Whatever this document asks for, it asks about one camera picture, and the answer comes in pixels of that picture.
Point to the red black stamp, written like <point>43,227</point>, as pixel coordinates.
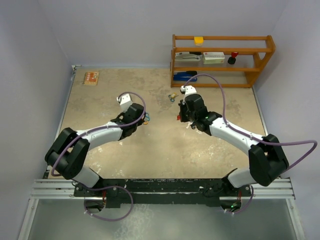
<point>232,59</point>

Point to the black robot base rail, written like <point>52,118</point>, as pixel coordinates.
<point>210,192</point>

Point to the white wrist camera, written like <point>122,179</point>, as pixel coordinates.
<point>124,101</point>
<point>187,91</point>

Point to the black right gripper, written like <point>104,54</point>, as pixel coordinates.
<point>183,118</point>

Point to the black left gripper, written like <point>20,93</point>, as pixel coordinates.
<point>139,122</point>

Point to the yellow box on shelf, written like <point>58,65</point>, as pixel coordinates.
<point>198,40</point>

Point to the orange spiral notebook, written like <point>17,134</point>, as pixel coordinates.
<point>91,78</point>

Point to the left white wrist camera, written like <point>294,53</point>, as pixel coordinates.
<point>124,101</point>

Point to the wooden shelf rack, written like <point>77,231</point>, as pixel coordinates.
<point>254,54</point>

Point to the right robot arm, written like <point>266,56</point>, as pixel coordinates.
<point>267,160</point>

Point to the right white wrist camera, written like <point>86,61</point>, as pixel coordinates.
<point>187,91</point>

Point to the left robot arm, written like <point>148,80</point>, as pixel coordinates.
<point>69,151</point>

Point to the blue stapler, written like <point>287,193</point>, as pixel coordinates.
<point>184,76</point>

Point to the white staples box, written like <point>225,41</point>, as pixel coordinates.
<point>213,58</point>

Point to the white stapler on shelf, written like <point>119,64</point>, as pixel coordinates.
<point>187,56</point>

